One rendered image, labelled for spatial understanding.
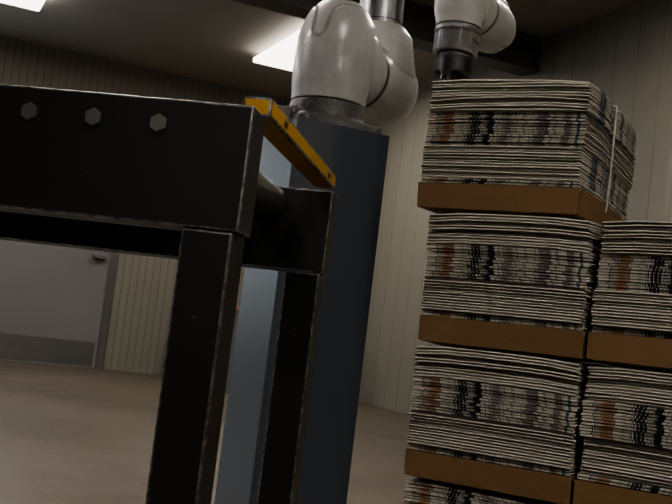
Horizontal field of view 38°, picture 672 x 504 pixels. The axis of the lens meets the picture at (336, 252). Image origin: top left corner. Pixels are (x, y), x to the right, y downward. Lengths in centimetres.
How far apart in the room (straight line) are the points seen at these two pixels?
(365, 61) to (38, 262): 752
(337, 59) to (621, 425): 89
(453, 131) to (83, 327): 786
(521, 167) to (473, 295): 23
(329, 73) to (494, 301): 60
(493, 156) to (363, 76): 41
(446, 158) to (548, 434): 50
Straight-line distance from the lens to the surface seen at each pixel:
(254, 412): 188
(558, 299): 162
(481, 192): 169
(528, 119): 169
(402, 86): 216
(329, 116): 194
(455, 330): 167
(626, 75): 660
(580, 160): 166
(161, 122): 94
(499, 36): 210
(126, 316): 954
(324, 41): 198
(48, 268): 936
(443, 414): 167
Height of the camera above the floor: 60
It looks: 5 degrees up
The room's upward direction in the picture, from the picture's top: 7 degrees clockwise
